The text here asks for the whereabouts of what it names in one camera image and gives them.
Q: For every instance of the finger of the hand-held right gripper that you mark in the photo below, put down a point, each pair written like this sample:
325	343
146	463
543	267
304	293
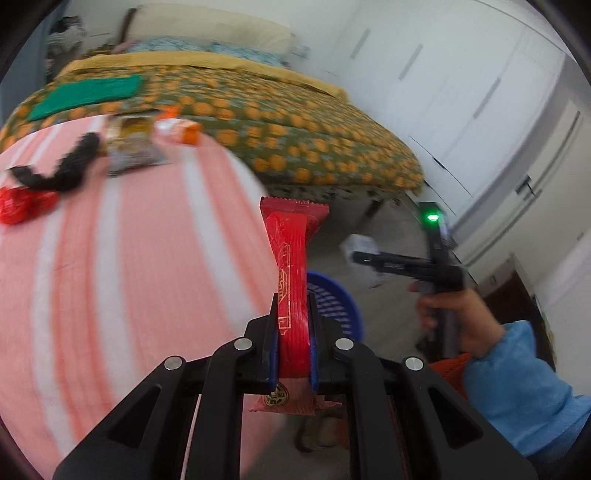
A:
397	266

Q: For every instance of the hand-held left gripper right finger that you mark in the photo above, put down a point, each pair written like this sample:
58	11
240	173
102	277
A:
313	364

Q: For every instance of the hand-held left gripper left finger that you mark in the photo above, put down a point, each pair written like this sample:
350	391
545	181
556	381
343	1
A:
274	364

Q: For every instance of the blue plastic mesh basket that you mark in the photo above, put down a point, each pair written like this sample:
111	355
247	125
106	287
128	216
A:
337	304

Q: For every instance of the long red snack wrapper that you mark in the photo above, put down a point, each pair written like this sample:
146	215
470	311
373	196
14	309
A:
291	277

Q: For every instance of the orange snack packet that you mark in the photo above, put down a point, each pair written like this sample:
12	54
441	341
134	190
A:
182	129

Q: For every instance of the gold snack bag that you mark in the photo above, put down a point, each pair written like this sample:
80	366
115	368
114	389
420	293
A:
131	143

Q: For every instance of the black sock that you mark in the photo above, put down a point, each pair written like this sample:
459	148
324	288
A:
69	166

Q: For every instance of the small red wrapper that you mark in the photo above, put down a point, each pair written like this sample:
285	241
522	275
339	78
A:
18	205

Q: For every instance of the person's right forearm blue sleeve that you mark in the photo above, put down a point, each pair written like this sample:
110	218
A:
521	387

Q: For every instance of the person's right hand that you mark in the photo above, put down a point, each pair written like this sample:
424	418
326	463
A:
471	323

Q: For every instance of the brown furry slipper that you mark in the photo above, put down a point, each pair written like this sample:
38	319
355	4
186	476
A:
318	434

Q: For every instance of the dark wooden cabinet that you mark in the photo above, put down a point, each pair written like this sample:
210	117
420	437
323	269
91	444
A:
521	286

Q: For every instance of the dark floral bedsheet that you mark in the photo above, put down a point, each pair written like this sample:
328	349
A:
323	191

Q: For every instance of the white door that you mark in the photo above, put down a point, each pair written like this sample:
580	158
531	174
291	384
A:
531	152

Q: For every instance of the orange striped tablecloth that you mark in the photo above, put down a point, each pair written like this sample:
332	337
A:
138	277

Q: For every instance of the white wardrobe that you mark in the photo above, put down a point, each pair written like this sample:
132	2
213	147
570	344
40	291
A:
438	92

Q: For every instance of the pumpkin print quilt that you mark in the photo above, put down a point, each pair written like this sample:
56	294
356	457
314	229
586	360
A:
277	129

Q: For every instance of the blue floral pillow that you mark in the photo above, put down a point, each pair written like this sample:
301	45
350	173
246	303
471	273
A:
249	54
166	45

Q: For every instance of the yellow textured blanket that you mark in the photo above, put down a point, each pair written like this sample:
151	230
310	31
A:
184	59

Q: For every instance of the cream headboard cushion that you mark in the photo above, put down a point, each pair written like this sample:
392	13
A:
207	25

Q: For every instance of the green folded cloth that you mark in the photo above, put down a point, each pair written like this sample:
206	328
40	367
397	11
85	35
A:
83	94

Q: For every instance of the pink cloth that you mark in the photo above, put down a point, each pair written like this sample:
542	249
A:
122	46

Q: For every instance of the pile of clothes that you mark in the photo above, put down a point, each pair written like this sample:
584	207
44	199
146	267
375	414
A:
64	37

